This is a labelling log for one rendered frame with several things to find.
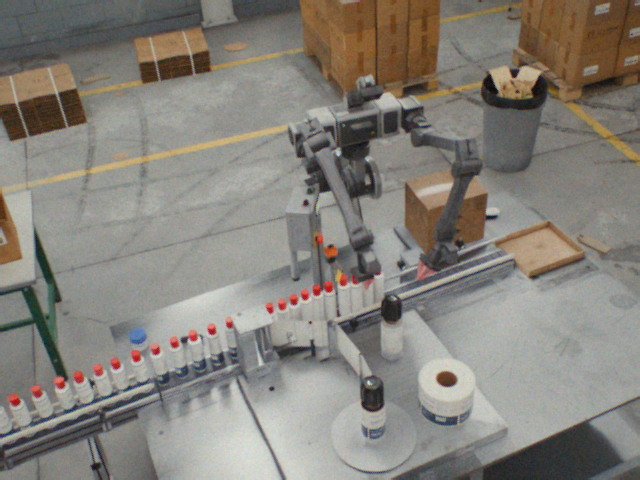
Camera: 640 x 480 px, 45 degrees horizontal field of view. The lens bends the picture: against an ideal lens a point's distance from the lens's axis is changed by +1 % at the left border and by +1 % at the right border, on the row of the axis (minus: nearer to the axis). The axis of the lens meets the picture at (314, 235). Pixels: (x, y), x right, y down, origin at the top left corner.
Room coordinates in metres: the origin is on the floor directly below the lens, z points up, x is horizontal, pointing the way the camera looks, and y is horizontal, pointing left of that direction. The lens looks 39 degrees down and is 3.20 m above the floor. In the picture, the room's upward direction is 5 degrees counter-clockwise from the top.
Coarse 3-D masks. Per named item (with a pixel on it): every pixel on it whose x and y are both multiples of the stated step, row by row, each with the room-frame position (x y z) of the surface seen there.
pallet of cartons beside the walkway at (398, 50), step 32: (320, 0) 6.07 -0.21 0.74; (352, 0) 5.63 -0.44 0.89; (384, 0) 5.67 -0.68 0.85; (416, 0) 5.74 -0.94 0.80; (320, 32) 6.14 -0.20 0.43; (352, 32) 5.59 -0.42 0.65; (384, 32) 5.67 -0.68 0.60; (416, 32) 5.73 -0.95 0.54; (320, 64) 6.37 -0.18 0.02; (352, 64) 5.59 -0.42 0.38; (384, 64) 5.66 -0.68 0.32; (416, 64) 5.74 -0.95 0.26
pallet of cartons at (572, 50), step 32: (544, 0) 5.84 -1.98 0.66; (576, 0) 5.46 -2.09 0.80; (608, 0) 5.38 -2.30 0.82; (544, 32) 5.80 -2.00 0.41; (576, 32) 5.41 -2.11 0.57; (608, 32) 5.41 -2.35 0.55; (544, 64) 5.74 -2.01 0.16; (576, 64) 5.36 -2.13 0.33; (608, 64) 5.43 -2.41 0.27; (576, 96) 5.37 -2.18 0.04
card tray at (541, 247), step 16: (544, 224) 2.83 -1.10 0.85; (512, 240) 2.75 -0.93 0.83; (528, 240) 2.74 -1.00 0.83; (544, 240) 2.73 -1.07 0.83; (560, 240) 2.72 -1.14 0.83; (528, 256) 2.63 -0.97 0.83; (544, 256) 2.62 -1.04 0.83; (560, 256) 2.61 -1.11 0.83; (576, 256) 2.58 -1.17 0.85; (528, 272) 2.51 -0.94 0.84
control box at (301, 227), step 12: (300, 192) 2.39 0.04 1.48; (288, 204) 2.32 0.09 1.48; (300, 204) 2.32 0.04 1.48; (312, 204) 2.32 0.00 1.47; (288, 216) 2.28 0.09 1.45; (300, 216) 2.27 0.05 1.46; (312, 216) 2.28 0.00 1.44; (288, 228) 2.28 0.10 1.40; (300, 228) 2.27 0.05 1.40; (312, 228) 2.26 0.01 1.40; (288, 240) 2.28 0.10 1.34; (300, 240) 2.27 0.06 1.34; (312, 240) 2.26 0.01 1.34
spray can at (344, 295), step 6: (342, 276) 2.33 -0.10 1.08; (342, 282) 2.30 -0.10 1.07; (348, 282) 2.33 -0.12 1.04; (342, 288) 2.30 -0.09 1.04; (348, 288) 2.30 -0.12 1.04; (342, 294) 2.29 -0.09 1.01; (348, 294) 2.30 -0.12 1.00; (342, 300) 2.30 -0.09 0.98; (348, 300) 2.30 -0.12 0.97; (342, 306) 2.30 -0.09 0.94; (348, 306) 2.30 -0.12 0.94; (342, 312) 2.30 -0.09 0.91; (348, 312) 2.30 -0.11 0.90
